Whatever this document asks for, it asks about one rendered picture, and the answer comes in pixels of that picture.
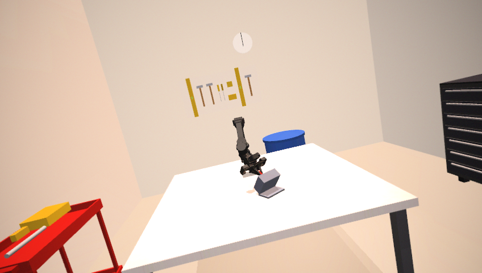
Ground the pale lavender flat panel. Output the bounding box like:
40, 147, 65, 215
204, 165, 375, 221
254, 168, 285, 199

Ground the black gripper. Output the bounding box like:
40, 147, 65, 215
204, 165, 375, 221
240, 155, 267, 175

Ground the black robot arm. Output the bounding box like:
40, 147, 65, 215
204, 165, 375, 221
232, 117, 260, 164

